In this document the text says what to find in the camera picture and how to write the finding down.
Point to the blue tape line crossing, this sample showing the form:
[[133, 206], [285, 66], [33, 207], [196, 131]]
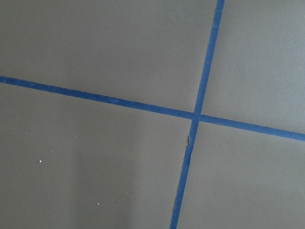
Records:
[[153, 108]]

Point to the blue tape line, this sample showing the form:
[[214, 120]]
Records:
[[197, 113]]

